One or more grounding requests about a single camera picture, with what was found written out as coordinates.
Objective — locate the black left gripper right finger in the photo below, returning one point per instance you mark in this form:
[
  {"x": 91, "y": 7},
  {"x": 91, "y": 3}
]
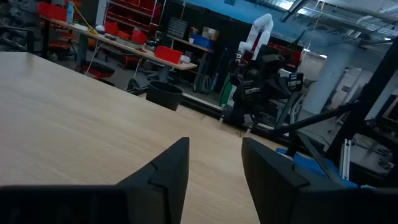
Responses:
[{"x": 270, "y": 186}]

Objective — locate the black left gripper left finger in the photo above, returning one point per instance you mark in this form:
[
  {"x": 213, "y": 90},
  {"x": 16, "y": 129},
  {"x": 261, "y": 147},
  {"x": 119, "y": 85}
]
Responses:
[{"x": 168, "y": 186}]

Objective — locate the tall black cup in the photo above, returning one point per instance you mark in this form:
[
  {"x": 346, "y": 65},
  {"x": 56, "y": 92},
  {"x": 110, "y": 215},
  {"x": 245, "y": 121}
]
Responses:
[{"x": 164, "y": 95}]

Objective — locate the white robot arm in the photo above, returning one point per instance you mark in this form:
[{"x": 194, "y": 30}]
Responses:
[{"x": 259, "y": 31}]

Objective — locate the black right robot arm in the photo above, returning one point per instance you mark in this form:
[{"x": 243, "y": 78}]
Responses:
[{"x": 270, "y": 62}]

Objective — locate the red shelf rack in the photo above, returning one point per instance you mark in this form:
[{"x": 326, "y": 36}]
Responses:
[{"x": 133, "y": 9}]

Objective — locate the blue cloth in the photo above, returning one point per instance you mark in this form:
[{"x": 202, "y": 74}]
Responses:
[{"x": 308, "y": 168}]

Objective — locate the long wooden workbench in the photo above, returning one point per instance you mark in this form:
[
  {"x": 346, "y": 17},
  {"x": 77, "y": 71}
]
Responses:
[{"x": 186, "y": 66}]

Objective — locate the blue plastic bin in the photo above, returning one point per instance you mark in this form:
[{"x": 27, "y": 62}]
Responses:
[{"x": 202, "y": 42}]

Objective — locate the cardboard box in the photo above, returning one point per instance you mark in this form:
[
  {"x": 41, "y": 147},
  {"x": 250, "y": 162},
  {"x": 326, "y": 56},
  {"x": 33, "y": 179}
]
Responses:
[{"x": 210, "y": 33}]

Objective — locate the grey concrete column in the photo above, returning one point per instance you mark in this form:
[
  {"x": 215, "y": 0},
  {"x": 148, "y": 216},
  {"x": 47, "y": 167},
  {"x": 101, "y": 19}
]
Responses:
[{"x": 326, "y": 84}]

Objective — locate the silver aluminium extrusion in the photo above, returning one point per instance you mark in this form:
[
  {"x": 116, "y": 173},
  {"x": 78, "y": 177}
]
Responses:
[{"x": 345, "y": 158}]

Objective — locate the red plastic storage bin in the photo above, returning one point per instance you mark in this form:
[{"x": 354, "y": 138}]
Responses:
[
  {"x": 111, "y": 28},
  {"x": 168, "y": 54},
  {"x": 138, "y": 36},
  {"x": 53, "y": 12}
]

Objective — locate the black drawer organizer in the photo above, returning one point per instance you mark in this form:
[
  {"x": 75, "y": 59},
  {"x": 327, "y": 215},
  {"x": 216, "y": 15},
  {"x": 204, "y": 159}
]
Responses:
[{"x": 177, "y": 28}]

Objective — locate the red stool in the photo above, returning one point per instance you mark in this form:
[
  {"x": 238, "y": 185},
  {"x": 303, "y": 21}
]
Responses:
[{"x": 96, "y": 70}]

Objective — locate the black aluminium rig frame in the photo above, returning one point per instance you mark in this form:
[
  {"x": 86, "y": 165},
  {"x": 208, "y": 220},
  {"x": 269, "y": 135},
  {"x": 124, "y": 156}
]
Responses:
[{"x": 363, "y": 102}]

